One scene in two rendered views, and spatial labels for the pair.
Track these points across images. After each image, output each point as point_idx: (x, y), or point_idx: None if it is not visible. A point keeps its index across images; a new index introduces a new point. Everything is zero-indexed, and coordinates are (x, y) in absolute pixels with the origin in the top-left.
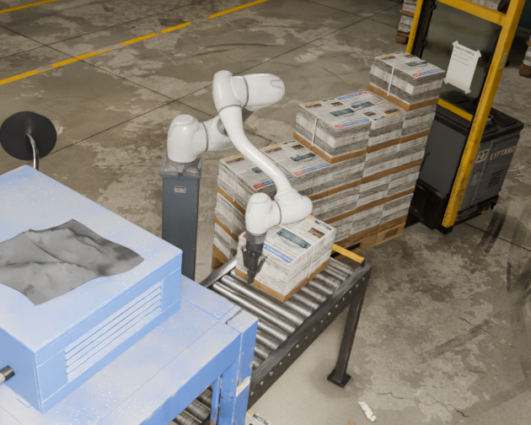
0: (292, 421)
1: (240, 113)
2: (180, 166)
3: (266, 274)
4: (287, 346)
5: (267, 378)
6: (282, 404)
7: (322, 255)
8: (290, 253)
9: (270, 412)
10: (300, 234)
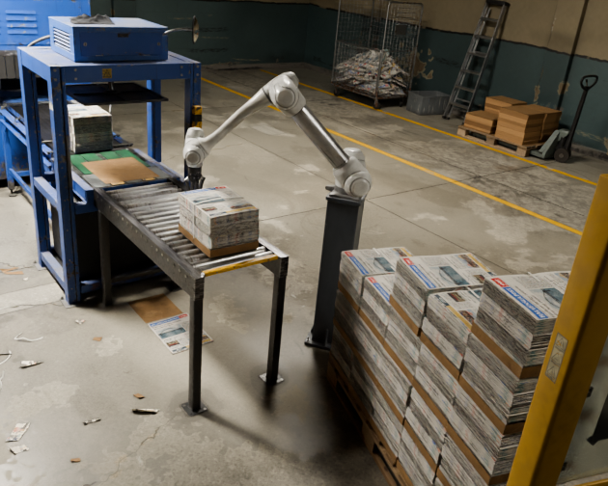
0: (167, 364)
1: (259, 94)
2: (333, 185)
3: None
4: (136, 223)
5: (121, 218)
6: (186, 364)
7: (204, 232)
8: (190, 195)
9: (182, 357)
10: (212, 203)
